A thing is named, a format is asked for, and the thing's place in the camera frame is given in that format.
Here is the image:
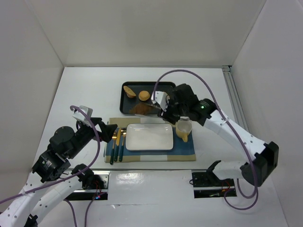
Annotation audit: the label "aluminium frame rail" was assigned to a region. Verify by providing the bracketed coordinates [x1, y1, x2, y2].
[222, 66, 248, 130]

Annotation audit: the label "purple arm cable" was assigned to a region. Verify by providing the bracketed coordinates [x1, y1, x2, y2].
[0, 105, 101, 227]
[151, 70, 258, 210]

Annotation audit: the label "gold spoon green handle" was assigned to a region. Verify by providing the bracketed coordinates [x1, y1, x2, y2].
[109, 131, 118, 165]

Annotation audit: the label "sliced baguette bread piece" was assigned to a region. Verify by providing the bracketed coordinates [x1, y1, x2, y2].
[123, 86, 136, 98]

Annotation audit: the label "dark brown bread chunk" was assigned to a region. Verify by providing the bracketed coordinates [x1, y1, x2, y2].
[129, 102, 157, 115]

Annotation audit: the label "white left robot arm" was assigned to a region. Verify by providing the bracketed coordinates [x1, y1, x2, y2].
[0, 118, 117, 227]

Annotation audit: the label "round light bread bun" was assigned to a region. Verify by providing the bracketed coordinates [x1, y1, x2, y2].
[138, 90, 150, 101]

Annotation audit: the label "blue beige cloth placemat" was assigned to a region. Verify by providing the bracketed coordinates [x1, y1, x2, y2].
[103, 118, 196, 163]

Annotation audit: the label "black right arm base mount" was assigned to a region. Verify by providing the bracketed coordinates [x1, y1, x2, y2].
[189, 172, 237, 199]

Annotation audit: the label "gold knife green handle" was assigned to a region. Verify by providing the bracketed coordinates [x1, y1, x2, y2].
[114, 128, 121, 162]

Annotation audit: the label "black baking tray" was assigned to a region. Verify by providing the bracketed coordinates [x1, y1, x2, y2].
[119, 81, 176, 115]

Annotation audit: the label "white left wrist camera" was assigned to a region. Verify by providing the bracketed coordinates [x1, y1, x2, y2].
[71, 105, 93, 127]

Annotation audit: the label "gold fork green handle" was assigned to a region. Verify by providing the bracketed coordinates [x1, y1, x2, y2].
[119, 128, 126, 162]

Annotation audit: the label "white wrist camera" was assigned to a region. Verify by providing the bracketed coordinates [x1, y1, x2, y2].
[71, 105, 93, 127]
[151, 91, 170, 112]

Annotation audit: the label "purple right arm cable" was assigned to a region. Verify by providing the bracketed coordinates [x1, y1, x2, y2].
[151, 70, 258, 210]

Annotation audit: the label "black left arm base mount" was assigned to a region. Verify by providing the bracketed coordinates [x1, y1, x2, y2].
[66, 171, 109, 201]

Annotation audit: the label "white rectangular plate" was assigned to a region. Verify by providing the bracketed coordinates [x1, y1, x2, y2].
[125, 123, 174, 151]

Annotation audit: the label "yellow ceramic mug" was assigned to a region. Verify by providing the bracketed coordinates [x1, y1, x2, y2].
[176, 120, 192, 142]

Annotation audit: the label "metal kitchen tongs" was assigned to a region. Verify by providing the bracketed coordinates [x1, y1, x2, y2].
[134, 101, 190, 122]

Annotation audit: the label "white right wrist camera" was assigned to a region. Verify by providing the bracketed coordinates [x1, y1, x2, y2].
[151, 91, 170, 112]

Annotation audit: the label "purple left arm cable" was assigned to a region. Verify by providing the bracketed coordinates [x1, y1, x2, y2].
[0, 105, 101, 227]

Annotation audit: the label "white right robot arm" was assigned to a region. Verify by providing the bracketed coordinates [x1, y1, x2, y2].
[151, 84, 279, 187]

